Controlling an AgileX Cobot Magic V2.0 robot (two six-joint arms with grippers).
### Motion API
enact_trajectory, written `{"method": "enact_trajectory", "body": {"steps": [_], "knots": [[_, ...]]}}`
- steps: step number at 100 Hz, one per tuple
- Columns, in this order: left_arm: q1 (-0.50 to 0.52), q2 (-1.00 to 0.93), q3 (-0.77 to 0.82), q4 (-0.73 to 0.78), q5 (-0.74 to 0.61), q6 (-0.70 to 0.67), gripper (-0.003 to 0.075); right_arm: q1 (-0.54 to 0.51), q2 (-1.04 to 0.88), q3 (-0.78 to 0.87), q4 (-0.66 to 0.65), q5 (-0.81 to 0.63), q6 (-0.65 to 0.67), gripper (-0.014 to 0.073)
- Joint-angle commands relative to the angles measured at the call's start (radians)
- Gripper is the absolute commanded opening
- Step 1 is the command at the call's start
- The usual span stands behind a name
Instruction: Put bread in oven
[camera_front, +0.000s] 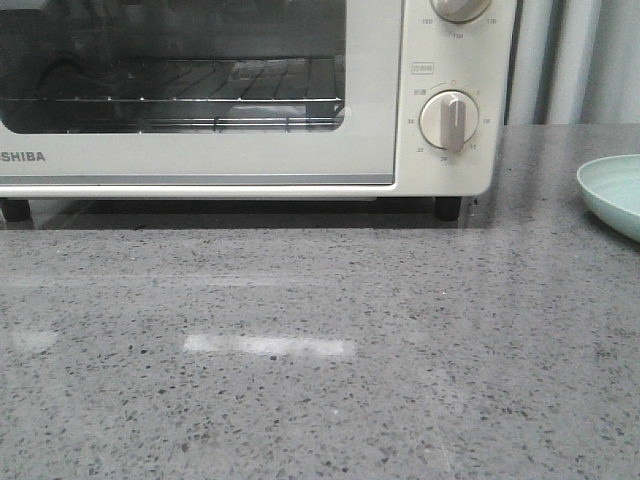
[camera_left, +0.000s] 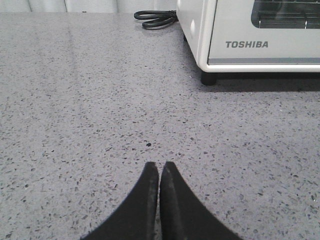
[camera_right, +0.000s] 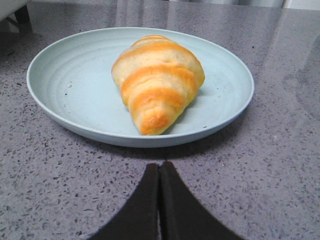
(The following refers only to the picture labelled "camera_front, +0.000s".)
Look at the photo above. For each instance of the cream white toaster oven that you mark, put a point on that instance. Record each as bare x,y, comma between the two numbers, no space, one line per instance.
435,56

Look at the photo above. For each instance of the glass oven door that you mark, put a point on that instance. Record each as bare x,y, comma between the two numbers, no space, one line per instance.
94,34

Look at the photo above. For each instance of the grey curtain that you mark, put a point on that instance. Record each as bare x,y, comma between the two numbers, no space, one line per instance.
574,62

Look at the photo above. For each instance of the metal wire oven rack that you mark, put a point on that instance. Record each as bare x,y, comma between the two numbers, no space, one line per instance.
180,96

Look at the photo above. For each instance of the black oven foot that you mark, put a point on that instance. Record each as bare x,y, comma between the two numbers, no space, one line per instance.
15,210
447,209

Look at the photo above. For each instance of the black right oven foot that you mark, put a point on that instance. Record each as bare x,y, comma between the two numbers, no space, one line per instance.
447,209

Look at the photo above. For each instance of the black left oven foot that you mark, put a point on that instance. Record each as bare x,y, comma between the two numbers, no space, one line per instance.
15,210

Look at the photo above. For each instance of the light green plate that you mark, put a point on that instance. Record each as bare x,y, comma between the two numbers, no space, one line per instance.
609,187

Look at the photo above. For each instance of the upper temperature knob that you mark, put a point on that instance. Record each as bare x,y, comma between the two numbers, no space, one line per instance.
460,11

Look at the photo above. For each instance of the lower timer knob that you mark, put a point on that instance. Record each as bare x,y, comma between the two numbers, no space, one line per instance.
449,120

